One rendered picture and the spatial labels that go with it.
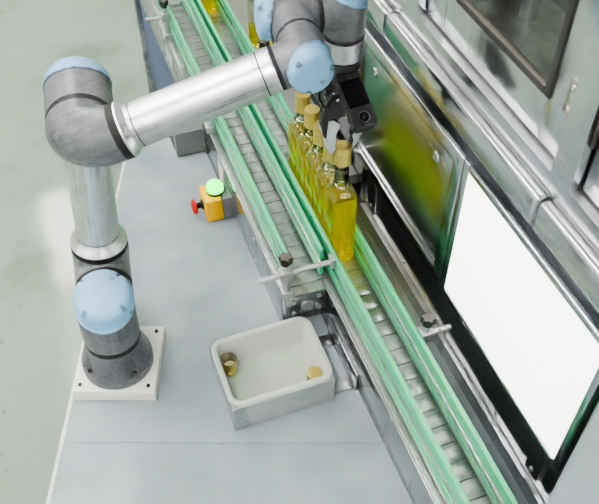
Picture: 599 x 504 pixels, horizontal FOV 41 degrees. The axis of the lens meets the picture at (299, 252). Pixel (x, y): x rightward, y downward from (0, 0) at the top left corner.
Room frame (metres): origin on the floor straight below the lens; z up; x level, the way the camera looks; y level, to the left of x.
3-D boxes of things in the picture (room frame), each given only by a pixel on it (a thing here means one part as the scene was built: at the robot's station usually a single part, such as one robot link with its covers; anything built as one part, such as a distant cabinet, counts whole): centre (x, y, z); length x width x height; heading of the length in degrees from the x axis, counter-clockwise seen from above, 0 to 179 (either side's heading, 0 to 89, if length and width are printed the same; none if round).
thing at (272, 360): (0.96, 0.06, 0.80); 0.22 x 0.17 x 0.09; 110
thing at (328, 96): (1.25, -0.08, 1.33); 0.09 x 0.08 x 0.12; 21
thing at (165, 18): (2.08, 0.41, 0.94); 0.07 x 0.04 x 0.13; 110
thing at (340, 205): (1.22, -0.09, 0.99); 0.06 x 0.06 x 0.21; 21
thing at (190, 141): (1.75, 0.31, 0.79); 0.08 x 0.08 x 0.08; 20
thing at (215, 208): (1.48, 0.22, 0.79); 0.07 x 0.07 x 0.07; 20
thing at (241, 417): (0.97, 0.03, 0.79); 0.27 x 0.17 x 0.08; 110
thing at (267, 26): (1.20, 0.02, 1.49); 0.11 x 0.11 x 0.08; 13
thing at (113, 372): (0.99, 0.39, 0.83); 0.15 x 0.15 x 0.10
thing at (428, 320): (0.94, -0.27, 0.94); 0.07 x 0.04 x 0.13; 110
